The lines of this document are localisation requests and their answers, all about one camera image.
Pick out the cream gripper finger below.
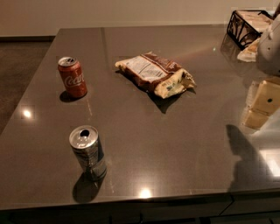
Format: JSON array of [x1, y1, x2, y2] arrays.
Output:
[[241, 76, 280, 130]]

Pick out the silver redbull can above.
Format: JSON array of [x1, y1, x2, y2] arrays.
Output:
[[69, 125, 107, 181]]

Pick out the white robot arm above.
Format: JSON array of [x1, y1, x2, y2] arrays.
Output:
[[241, 8, 280, 130]]

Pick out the red coca-cola can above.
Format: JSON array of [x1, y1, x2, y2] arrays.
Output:
[[58, 57, 88, 98]]

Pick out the white packet beside basket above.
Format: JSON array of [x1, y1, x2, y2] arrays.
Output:
[[237, 38, 260, 62]]

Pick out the brown white snack bag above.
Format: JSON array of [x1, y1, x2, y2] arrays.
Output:
[[115, 52, 196, 99]]

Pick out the black wire basket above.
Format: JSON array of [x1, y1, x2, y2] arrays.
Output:
[[227, 10, 273, 50]]

